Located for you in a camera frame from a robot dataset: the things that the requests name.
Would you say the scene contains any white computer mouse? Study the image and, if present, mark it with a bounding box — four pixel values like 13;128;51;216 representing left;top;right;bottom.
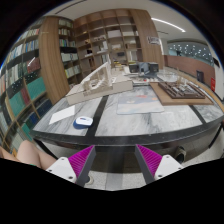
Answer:
76;116;93;126

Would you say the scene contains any white paper sheet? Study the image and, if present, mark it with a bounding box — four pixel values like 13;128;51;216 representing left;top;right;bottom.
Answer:
49;106;75;124

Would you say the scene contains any black shoe on floor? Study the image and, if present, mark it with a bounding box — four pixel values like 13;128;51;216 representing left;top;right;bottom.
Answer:
175;146;186;164

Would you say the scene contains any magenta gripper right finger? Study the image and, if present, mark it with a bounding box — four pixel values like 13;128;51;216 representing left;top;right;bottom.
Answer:
135;144;183;184

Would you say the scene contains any wooden bookshelf left wall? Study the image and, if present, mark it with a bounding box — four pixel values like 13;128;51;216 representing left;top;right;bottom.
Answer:
0;16;81;155

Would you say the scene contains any dark brown site model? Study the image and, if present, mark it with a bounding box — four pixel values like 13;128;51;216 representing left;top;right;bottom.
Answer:
158;82;205;99

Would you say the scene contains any blue round mouse pad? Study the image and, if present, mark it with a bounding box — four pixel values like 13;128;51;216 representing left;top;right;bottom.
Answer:
73;120;90;129

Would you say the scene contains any white architectural building model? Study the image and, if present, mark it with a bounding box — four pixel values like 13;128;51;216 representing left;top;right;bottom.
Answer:
66;62;133;105

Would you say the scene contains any person's bare knee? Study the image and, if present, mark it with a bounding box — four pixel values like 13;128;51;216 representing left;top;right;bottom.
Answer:
0;140;56;170

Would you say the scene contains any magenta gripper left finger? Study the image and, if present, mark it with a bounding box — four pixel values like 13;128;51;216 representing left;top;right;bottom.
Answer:
47;145;96;187

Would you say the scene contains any wooden model base board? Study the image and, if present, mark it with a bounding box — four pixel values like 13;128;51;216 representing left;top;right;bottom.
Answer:
150;82;213;106

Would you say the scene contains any black box models pair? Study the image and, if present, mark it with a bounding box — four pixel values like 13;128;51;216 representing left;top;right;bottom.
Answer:
129;62;159;73

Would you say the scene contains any light blue printed mat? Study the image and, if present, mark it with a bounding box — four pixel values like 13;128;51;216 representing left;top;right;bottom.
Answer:
117;95;164;115

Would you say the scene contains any wooden shelving unit back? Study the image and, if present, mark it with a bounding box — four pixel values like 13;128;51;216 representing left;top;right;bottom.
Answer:
74;9;164;77

